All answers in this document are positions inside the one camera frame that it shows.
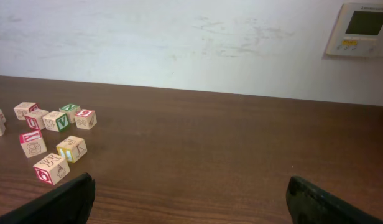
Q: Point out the plain wooden block red side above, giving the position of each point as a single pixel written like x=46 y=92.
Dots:
x=25 y=108

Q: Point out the wooden block red 9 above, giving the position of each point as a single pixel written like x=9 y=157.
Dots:
x=85 y=119

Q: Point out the wooden block red U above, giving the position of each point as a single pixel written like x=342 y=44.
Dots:
x=34 y=119

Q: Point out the wooden block red Y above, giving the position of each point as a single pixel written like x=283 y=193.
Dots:
x=32 y=143

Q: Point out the wooden block yellow J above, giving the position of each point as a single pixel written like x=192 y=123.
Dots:
x=72 y=148

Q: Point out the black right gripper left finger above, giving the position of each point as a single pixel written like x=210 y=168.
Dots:
x=69 y=203

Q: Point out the wooden block red M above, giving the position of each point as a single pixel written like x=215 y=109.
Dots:
x=51 y=169

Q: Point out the beige wall thermostat panel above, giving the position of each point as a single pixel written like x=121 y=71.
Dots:
x=358 y=31

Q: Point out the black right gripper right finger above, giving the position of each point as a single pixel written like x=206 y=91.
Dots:
x=309 y=204

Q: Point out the wooden block green N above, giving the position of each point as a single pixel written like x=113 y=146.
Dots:
x=70 y=110

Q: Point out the wooden block green V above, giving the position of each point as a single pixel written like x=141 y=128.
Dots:
x=56 y=121

